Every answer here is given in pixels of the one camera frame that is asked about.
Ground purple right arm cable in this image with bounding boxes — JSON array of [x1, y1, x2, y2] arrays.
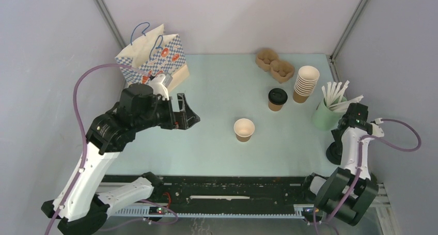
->
[[311, 118, 422, 235]]

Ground black plastic cup lid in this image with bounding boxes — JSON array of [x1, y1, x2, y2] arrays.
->
[[268, 88, 288, 105]]

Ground brown pulp cup carrier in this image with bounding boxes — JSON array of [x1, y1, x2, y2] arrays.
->
[[255, 48, 295, 84]]

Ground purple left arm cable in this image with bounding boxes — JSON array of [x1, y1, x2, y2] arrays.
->
[[44, 64, 179, 235]]

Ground brown paper cup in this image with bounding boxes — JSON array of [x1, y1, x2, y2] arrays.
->
[[233, 118, 255, 142], [268, 88, 288, 112]]

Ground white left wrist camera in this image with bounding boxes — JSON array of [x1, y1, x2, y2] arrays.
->
[[147, 73, 173, 101]]

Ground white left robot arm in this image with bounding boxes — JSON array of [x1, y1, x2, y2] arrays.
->
[[41, 84, 200, 234]]

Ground green straw holder cup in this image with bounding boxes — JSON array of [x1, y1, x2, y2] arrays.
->
[[311, 99, 346, 131]]

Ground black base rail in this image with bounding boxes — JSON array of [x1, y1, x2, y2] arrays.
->
[[80, 175, 391, 218]]

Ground blue checkered paper bag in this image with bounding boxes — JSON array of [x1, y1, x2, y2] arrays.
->
[[115, 24, 190, 91]]

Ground stack of brown paper cups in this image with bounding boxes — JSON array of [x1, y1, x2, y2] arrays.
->
[[293, 66, 320, 103]]

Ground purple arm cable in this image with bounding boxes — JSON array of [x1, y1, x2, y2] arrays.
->
[[311, 118, 422, 235], [44, 64, 179, 235]]

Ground stack of black lids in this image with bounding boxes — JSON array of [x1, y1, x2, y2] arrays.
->
[[326, 142, 342, 165]]

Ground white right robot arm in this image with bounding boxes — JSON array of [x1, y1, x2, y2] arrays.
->
[[300, 103, 383, 226]]

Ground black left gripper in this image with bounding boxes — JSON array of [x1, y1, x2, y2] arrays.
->
[[134, 92, 200, 132]]

